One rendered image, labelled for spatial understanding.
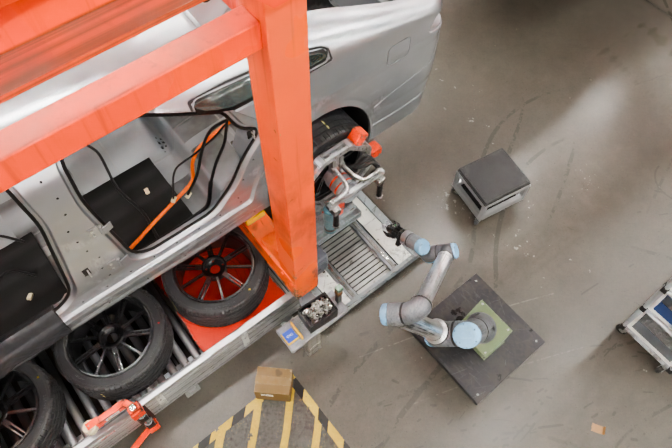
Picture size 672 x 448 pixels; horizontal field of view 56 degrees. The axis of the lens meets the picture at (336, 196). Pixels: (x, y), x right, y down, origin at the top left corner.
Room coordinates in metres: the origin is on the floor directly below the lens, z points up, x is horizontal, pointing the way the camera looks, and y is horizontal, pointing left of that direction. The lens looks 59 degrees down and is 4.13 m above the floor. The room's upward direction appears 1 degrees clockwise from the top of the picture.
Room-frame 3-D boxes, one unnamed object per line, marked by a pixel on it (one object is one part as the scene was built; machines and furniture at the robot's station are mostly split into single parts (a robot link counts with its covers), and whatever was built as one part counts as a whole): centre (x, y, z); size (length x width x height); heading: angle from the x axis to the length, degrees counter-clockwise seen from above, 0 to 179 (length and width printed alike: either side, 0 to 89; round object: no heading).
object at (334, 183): (2.07, -0.03, 0.85); 0.21 x 0.14 x 0.14; 39
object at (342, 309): (1.35, 0.13, 0.44); 0.43 x 0.17 x 0.03; 129
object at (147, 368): (1.22, 1.32, 0.39); 0.66 x 0.66 x 0.24
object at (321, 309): (1.37, 0.10, 0.51); 0.20 x 0.14 x 0.13; 126
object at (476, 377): (1.32, -0.89, 0.15); 0.60 x 0.60 x 0.30; 40
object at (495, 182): (2.50, -1.13, 0.17); 0.43 x 0.36 x 0.34; 119
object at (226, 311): (1.68, 0.76, 0.39); 0.66 x 0.66 x 0.24
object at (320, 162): (2.12, 0.01, 0.85); 0.54 x 0.07 x 0.54; 129
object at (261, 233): (1.82, 0.42, 0.69); 0.52 x 0.17 x 0.35; 39
